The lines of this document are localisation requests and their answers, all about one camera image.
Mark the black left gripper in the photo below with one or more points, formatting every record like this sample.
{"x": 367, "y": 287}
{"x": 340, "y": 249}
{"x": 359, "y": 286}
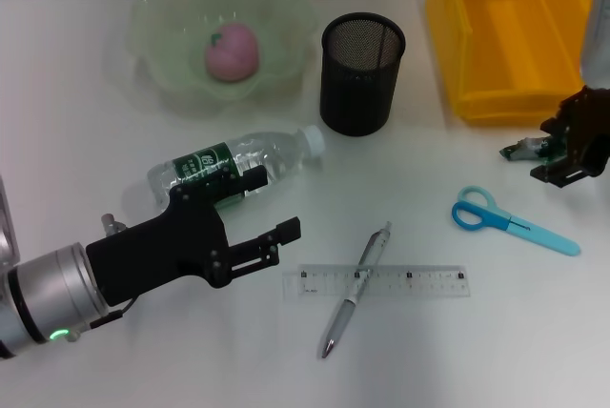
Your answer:
{"x": 162, "y": 250}

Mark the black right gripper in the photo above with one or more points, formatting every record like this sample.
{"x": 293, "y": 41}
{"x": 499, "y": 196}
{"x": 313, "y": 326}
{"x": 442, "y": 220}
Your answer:
{"x": 593, "y": 131}

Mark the green plastic wrapper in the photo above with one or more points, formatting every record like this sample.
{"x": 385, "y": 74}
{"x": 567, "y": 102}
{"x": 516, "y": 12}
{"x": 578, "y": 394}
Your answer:
{"x": 519, "y": 150}

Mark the clear green-label water bottle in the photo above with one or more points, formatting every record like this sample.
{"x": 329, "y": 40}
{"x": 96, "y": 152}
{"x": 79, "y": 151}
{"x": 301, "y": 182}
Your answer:
{"x": 281, "y": 150}

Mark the pink toy peach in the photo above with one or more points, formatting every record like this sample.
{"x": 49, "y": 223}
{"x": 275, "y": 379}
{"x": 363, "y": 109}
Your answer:
{"x": 233, "y": 53}

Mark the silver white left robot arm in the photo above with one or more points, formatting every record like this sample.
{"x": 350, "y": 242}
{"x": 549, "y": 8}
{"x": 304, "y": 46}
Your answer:
{"x": 47, "y": 293}

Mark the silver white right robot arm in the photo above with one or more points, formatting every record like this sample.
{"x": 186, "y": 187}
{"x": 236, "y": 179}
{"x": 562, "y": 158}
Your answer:
{"x": 598, "y": 36}

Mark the blue plastic scissors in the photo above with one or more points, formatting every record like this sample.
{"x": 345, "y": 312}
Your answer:
{"x": 524, "y": 231}

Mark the silver ballpoint pen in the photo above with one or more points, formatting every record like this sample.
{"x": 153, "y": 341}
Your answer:
{"x": 340, "y": 317}

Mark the black mesh pen holder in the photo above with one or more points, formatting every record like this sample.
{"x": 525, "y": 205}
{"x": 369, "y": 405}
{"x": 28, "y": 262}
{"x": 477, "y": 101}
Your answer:
{"x": 357, "y": 93}

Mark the transparent plastic ruler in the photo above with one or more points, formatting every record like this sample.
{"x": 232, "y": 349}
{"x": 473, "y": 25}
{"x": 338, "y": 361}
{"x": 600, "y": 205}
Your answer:
{"x": 419, "y": 281}

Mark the translucent green fruit plate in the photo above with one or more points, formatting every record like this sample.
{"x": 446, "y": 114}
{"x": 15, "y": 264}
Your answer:
{"x": 167, "y": 46}

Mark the yellow plastic bin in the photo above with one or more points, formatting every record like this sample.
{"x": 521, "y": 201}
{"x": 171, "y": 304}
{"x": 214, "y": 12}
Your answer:
{"x": 524, "y": 22}

